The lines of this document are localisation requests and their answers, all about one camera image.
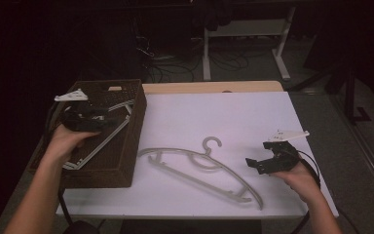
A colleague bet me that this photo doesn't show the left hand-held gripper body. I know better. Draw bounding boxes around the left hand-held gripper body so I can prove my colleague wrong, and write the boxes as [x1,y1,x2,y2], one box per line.
[54,89,103,133]

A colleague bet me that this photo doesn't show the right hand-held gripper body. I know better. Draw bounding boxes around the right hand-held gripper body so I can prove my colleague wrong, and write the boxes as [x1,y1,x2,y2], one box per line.
[257,130,310,176]

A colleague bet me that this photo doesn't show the brown woven basket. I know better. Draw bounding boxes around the brown woven basket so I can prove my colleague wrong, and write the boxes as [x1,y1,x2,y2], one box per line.
[26,79,148,189]

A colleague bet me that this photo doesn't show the person's left hand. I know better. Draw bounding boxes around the person's left hand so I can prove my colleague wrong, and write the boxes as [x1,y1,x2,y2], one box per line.
[42,125,100,164]

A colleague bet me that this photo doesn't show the person's right hand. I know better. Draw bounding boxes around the person's right hand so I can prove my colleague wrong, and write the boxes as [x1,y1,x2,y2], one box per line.
[271,160,321,205]

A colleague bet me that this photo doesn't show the black metal stand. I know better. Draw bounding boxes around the black metal stand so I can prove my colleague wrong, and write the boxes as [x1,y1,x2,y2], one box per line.
[287,57,372,127]

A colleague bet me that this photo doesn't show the dark hanging cloth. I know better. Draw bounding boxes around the dark hanging cloth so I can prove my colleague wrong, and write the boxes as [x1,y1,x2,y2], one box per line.
[193,0,234,32]

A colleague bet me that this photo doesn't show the black floor cables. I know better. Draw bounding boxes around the black floor cables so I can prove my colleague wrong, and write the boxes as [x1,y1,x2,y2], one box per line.
[134,30,252,83]

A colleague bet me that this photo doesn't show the white metal desk frame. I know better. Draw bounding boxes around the white metal desk frame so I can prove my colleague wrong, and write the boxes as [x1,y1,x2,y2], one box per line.
[202,6,297,82]

